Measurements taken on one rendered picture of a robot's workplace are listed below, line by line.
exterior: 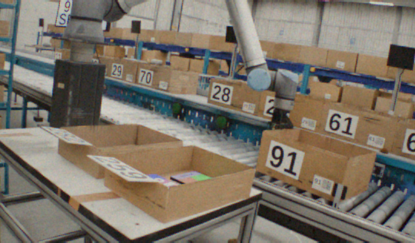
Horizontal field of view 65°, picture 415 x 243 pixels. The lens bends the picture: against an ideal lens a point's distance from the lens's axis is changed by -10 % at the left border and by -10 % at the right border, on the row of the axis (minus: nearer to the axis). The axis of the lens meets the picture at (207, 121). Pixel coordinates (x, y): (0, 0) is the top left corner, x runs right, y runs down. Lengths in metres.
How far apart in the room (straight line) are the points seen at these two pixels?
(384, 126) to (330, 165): 0.54
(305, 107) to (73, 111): 1.15
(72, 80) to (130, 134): 0.34
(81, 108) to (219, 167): 0.69
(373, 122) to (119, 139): 1.16
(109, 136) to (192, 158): 0.37
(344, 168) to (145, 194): 0.69
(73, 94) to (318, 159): 1.03
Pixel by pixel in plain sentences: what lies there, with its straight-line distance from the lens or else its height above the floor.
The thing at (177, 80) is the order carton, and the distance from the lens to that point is 2.61.
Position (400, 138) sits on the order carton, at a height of 0.97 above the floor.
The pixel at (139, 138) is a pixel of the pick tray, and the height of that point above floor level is 0.79.
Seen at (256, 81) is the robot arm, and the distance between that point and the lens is 1.44.
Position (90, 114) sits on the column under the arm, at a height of 0.85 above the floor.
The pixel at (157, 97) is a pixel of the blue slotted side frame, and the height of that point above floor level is 0.84.
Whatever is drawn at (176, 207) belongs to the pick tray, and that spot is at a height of 0.79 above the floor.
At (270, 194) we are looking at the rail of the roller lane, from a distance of 1.37.
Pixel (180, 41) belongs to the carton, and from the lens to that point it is 9.11.
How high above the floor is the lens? 1.17
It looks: 10 degrees down
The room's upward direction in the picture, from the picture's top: 9 degrees clockwise
